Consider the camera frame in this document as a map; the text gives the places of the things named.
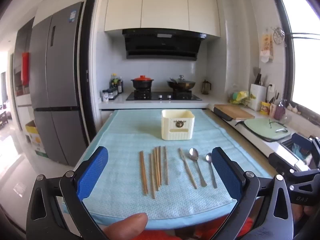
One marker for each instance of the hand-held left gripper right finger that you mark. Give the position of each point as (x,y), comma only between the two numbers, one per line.
(226,172)

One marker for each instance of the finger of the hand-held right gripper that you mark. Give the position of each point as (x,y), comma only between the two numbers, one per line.
(282,162)
(301,141)

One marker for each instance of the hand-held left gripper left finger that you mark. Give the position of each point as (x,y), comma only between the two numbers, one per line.
(92,172)

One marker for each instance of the small metal spoon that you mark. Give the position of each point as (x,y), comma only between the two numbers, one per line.
(208,157)

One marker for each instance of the large metal spoon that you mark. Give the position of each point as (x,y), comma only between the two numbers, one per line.
(193,153)

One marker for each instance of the group of wooden chopsticks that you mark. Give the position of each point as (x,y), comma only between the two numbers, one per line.
(143,172)

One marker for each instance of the cream ribbed utensil holder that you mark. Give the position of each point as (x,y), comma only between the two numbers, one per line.
(172,132)

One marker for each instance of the person's left hand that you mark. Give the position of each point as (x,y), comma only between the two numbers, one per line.
(125,226)

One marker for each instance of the steel kitchen sink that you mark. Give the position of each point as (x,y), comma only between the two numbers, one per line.
(287,146)

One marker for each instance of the garlic bulbs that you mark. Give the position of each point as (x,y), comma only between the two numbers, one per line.
(292,108)

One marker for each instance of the purple soap dispenser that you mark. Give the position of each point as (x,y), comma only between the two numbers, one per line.
(280,111)

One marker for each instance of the light green cutting board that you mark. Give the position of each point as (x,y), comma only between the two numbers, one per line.
(260,128)

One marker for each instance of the pink cup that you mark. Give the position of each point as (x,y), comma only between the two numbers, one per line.
(272,110)

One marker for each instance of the light blue woven towel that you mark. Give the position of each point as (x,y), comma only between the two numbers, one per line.
(125,140)

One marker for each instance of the black tray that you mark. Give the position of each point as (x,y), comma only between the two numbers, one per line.
(221,115)

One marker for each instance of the wooden cutting board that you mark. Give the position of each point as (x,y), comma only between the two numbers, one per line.
(235,112)

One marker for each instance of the white knife block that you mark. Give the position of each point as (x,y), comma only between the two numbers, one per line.
(257,97)

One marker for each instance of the person's orange clothing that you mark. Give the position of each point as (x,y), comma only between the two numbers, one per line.
(207,232)

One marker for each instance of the yellow white cardboard box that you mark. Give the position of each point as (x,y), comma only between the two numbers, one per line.
(35,140)

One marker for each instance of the window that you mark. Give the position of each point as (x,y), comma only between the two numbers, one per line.
(305,67)

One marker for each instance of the white jar black lid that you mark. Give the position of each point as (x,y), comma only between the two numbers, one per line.
(105,97)

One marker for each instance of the yellow green cloth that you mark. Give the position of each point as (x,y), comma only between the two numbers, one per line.
(238,96)

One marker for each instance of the glass french press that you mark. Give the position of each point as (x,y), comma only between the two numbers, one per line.
(206,87)

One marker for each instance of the dark sauce bottle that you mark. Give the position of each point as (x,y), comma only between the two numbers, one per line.
(120,86)

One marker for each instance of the dark metal wok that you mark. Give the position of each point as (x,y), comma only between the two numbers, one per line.
(181,86)

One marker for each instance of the grey refrigerator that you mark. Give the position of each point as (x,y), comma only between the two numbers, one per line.
(57,80)

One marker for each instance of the black gas cooktop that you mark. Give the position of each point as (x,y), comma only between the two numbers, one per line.
(162,96)

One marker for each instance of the black clay pot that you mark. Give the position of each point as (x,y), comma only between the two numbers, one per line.
(142,85)

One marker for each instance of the glass wok lid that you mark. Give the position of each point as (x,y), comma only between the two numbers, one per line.
(180,79)

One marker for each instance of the dark dining furniture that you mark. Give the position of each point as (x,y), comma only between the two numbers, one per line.
(3,118)

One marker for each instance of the orange pot lid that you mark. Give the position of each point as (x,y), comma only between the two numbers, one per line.
(142,78)

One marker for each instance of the round metal trivet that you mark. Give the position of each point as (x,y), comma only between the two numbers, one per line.
(278,35)

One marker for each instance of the black range hood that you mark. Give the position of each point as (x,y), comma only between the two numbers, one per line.
(162,45)

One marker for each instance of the white upper cabinets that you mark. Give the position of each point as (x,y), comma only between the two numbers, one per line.
(162,5)

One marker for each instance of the white wall outlet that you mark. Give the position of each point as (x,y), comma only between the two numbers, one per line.
(271,88)

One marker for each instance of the printed wall hanging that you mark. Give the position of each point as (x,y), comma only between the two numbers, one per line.
(266,47)

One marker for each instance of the red wall hanging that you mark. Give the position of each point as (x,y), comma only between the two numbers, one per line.
(25,66)

